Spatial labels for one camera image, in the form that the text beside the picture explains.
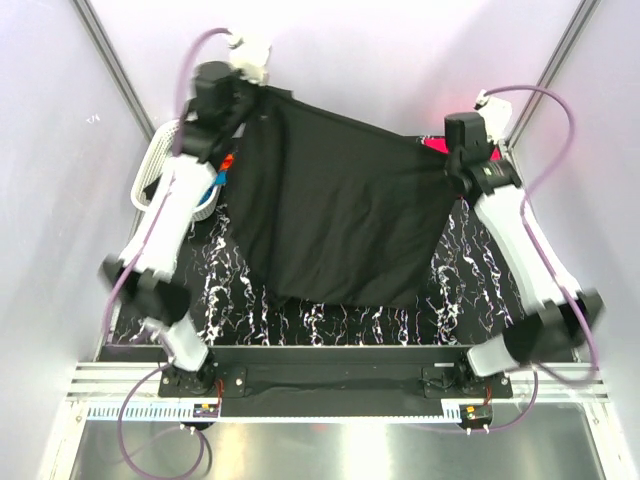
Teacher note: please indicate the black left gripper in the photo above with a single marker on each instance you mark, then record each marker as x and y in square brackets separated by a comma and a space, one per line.
[237, 75]

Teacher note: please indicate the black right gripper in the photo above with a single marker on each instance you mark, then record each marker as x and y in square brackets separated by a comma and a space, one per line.
[488, 140]

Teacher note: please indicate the black t shirt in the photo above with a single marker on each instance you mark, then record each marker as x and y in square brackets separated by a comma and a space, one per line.
[332, 210]
[150, 190]

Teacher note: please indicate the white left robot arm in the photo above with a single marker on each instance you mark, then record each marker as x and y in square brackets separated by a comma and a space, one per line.
[141, 276]

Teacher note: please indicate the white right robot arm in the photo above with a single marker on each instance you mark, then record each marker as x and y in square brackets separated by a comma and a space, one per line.
[558, 313]

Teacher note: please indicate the folded pink t shirt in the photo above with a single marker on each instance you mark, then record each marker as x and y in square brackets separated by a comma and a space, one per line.
[438, 143]

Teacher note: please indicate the orange t shirt in basket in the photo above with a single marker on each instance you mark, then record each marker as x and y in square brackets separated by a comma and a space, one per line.
[226, 163]

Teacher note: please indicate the blue t shirt in basket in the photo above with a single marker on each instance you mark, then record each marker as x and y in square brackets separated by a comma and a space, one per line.
[213, 191]

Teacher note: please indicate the white plastic basket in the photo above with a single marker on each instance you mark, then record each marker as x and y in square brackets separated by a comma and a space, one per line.
[158, 151]

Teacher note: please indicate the black t shirt in basket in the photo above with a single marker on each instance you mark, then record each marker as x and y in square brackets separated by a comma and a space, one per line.
[150, 190]

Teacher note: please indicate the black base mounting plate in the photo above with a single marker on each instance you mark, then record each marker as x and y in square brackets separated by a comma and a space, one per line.
[339, 406]

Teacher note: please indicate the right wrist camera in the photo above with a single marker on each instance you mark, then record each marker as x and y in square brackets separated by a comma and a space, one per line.
[496, 113]

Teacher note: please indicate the left aluminium corner post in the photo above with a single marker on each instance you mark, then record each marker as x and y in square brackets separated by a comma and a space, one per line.
[103, 45]

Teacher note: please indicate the aluminium corner post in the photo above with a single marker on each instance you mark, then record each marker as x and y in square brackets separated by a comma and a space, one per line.
[103, 45]
[570, 37]

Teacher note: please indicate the right aluminium corner post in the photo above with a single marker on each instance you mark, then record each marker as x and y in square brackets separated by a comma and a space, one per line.
[570, 37]

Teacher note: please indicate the aluminium frame rail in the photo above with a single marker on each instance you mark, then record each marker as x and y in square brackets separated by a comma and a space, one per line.
[114, 380]

